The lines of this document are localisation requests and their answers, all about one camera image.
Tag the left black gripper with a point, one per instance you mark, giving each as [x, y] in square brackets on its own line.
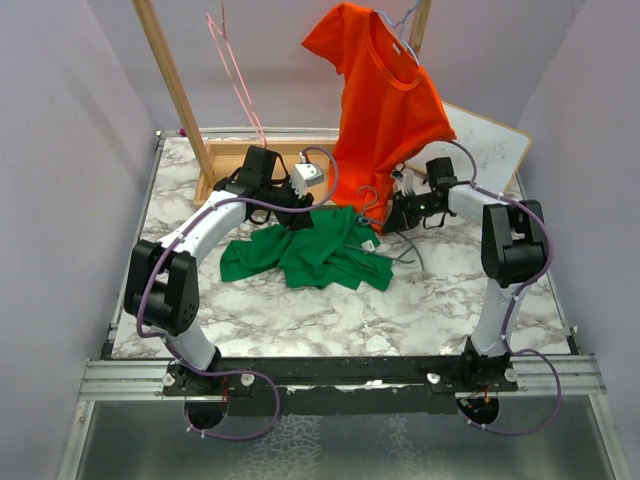
[295, 220]

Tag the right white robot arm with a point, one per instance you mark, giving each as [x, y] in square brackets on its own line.
[515, 252]

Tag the pink wire hanger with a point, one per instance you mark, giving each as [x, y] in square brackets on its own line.
[219, 33]

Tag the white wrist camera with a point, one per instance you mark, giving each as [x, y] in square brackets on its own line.
[304, 176]
[403, 177]

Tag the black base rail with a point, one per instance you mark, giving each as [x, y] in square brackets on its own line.
[327, 386]

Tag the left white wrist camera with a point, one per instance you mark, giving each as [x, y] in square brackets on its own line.
[304, 176]

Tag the green t shirt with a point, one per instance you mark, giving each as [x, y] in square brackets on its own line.
[329, 252]

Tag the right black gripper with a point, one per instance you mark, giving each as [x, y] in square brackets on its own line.
[401, 218]

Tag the wooden clothes rack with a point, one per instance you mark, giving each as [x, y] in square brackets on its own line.
[159, 46]

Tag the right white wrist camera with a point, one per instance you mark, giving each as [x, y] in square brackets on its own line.
[403, 177]

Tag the lilac hanger under orange shirt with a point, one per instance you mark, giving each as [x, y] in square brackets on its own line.
[398, 28]

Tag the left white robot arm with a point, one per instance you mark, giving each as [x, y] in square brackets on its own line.
[162, 289]

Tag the orange t shirt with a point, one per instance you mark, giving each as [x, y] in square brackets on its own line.
[390, 108]

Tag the aluminium frame rail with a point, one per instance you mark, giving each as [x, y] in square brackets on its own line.
[141, 380]

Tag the small whiteboard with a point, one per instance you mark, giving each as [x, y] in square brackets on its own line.
[498, 151]

